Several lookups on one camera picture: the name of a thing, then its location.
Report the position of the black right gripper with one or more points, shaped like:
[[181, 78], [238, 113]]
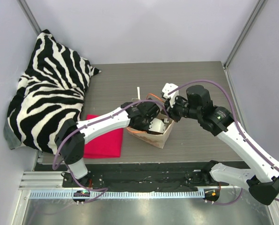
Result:
[[173, 112]]

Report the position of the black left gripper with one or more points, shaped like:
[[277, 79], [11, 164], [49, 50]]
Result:
[[143, 124]]

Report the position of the brown paper takeout bag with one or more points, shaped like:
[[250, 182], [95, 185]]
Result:
[[156, 139]]

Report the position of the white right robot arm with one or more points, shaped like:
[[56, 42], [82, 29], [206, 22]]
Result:
[[261, 179]]

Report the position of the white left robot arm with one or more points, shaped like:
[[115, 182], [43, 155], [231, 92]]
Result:
[[72, 137]]

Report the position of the white wrapped straw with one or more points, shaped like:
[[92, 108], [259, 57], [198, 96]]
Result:
[[138, 93]]

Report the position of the red folded cloth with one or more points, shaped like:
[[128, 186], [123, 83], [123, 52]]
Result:
[[108, 145]]

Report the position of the zebra print cushion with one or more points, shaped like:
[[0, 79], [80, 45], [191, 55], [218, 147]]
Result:
[[51, 91]]

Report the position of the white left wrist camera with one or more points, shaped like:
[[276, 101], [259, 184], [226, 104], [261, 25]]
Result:
[[157, 125]]

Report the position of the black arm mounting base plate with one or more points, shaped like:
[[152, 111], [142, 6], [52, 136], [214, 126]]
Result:
[[139, 176]]

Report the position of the white slotted cable duct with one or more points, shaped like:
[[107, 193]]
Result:
[[76, 194]]

